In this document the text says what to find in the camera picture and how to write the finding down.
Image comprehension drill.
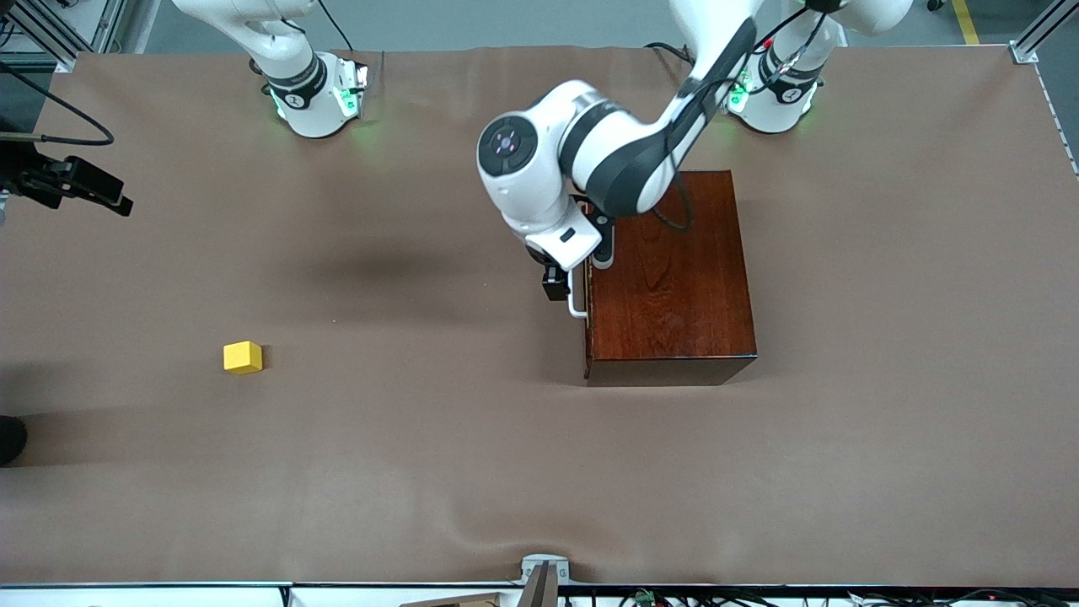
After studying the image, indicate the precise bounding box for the light wood drawer white handle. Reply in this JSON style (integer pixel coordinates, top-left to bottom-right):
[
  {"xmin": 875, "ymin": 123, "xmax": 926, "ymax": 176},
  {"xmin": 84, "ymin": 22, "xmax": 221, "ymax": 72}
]
[{"xmin": 566, "ymin": 287, "xmax": 591, "ymax": 380}]

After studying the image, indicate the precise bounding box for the yellow cube block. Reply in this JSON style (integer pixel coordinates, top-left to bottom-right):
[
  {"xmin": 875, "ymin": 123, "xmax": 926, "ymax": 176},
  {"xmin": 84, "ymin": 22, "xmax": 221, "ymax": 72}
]
[{"xmin": 223, "ymin": 341, "xmax": 263, "ymax": 375}]

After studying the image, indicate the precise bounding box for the dark wooden drawer cabinet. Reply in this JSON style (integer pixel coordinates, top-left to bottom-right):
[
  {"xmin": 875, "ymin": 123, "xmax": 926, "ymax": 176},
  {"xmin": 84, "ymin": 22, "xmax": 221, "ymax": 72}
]
[{"xmin": 586, "ymin": 170, "xmax": 758, "ymax": 387}]

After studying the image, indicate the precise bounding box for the black rounded object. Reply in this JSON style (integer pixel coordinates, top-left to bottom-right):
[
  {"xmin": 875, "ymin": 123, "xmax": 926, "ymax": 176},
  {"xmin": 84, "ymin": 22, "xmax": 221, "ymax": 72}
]
[{"xmin": 0, "ymin": 416, "xmax": 28, "ymax": 466}]

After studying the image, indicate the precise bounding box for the large table cover sheet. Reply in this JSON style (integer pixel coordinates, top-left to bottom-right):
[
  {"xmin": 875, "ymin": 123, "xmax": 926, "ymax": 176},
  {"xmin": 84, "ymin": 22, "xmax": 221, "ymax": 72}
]
[{"xmin": 0, "ymin": 44, "xmax": 1079, "ymax": 587}]

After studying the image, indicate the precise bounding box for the light brown board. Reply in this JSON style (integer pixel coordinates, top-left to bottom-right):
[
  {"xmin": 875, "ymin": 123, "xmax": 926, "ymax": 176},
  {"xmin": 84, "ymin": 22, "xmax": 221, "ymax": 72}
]
[{"xmin": 398, "ymin": 592, "xmax": 507, "ymax": 607}]

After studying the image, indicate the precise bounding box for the aluminium frame structure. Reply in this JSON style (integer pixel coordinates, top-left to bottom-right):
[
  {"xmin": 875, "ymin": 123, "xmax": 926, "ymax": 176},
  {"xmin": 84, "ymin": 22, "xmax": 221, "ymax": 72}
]
[{"xmin": 0, "ymin": 0, "xmax": 161, "ymax": 73}]

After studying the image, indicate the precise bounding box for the black left arm base cable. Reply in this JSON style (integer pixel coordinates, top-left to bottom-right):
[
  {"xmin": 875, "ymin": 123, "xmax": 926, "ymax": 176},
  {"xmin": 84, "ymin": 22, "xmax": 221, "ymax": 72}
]
[{"xmin": 645, "ymin": 42, "xmax": 702, "ymax": 70}]

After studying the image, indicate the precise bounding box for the black arm base cable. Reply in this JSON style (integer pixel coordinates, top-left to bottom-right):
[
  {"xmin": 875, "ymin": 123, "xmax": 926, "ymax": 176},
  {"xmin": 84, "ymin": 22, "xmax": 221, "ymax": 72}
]
[
  {"xmin": 316, "ymin": 0, "xmax": 351, "ymax": 53},
  {"xmin": 645, "ymin": 42, "xmax": 702, "ymax": 70}
]

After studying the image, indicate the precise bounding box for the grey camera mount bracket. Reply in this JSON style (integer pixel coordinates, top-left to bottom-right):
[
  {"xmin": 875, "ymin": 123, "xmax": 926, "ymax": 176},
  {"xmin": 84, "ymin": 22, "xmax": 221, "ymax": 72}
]
[{"xmin": 520, "ymin": 554, "xmax": 572, "ymax": 607}]

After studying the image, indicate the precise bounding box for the black right arm base cable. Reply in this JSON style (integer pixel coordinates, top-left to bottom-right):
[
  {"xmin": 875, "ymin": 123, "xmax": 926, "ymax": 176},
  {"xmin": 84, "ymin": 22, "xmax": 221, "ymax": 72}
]
[{"xmin": 316, "ymin": 0, "xmax": 351, "ymax": 53}]

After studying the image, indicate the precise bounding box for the black cable bundle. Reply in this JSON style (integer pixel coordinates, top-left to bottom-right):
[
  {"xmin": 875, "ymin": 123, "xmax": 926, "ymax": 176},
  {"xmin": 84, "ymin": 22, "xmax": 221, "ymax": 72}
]
[{"xmin": 582, "ymin": 588, "xmax": 1079, "ymax": 607}]

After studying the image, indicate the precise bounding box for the white table edge rail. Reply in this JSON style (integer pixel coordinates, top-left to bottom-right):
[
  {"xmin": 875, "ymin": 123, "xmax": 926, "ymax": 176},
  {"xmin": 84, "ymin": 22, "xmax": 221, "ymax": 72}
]
[{"xmin": 0, "ymin": 582, "xmax": 1079, "ymax": 607}]

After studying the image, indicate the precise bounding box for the aluminium frame profile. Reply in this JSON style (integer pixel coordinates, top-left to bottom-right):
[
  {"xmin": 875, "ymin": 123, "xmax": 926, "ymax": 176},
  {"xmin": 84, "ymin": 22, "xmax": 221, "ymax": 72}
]
[{"xmin": 1010, "ymin": 0, "xmax": 1079, "ymax": 64}]

